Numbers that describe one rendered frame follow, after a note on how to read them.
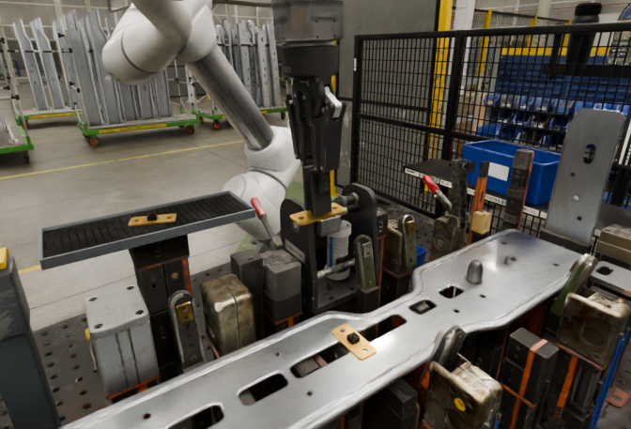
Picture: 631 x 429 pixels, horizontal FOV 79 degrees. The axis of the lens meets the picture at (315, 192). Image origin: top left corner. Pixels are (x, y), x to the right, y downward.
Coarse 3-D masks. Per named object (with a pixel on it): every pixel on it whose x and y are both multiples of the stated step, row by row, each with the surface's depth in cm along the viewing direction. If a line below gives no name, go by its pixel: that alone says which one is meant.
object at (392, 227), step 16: (384, 240) 94; (400, 240) 90; (384, 256) 96; (400, 256) 92; (384, 272) 97; (400, 272) 93; (384, 288) 99; (400, 288) 95; (384, 304) 100; (384, 320) 101
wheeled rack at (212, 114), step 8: (192, 104) 812; (192, 112) 817; (200, 112) 797; (208, 112) 781; (216, 112) 791; (264, 112) 827; (272, 112) 842; (280, 112) 870; (200, 120) 826; (216, 120) 768; (216, 128) 773
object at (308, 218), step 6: (336, 204) 61; (306, 210) 60; (312, 210) 59; (336, 210) 59; (342, 210) 59; (294, 216) 58; (300, 216) 58; (306, 216) 58; (312, 216) 58; (318, 216) 58; (324, 216) 58; (330, 216) 58; (300, 222) 56; (306, 222) 56
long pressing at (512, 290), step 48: (480, 240) 100; (528, 240) 101; (432, 288) 81; (480, 288) 81; (528, 288) 81; (288, 336) 67; (384, 336) 67; (432, 336) 67; (192, 384) 57; (240, 384) 57; (288, 384) 57; (336, 384) 57; (384, 384) 58
